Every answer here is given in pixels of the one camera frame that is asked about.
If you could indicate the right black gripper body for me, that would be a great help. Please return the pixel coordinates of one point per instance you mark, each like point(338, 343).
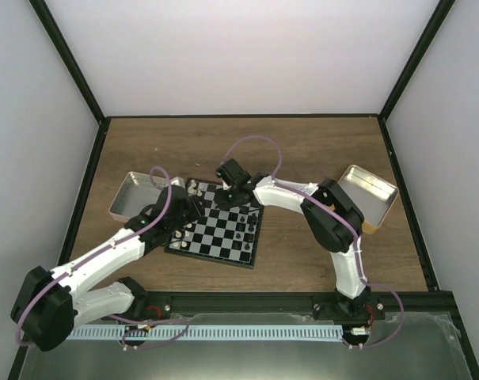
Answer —
point(231, 202)

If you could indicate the black white chessboard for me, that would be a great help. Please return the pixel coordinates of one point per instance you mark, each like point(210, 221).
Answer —
point(212, 237)

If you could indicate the black frame post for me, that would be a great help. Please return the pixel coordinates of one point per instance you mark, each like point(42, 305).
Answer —
point(53, 31)
point(435, 22)

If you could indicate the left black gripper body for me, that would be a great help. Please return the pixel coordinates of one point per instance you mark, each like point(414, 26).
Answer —
point(192, 210)

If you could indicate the pink square tin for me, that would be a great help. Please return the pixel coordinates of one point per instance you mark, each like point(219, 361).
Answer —
point(136, 191)

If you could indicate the gold square tin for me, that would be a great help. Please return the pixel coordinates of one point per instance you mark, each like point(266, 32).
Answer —
point(373, 195)

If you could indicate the light blue slotted cable duct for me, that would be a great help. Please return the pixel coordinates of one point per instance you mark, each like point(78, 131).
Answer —
point(319, 333)

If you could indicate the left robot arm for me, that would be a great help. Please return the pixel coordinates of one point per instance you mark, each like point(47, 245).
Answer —
point(52, 303)

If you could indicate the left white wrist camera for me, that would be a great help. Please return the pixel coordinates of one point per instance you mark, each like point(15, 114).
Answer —
point(178, 181)

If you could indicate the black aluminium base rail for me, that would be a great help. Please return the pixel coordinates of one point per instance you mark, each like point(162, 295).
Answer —
point(321, 306)

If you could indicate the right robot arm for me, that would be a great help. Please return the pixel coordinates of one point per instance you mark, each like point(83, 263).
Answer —
point(335, 222)

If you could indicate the black frame post right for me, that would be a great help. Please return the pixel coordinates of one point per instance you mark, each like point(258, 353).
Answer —
point(435, 22)

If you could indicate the black frame post left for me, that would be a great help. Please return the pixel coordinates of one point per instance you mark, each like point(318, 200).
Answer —
point(53, 31)

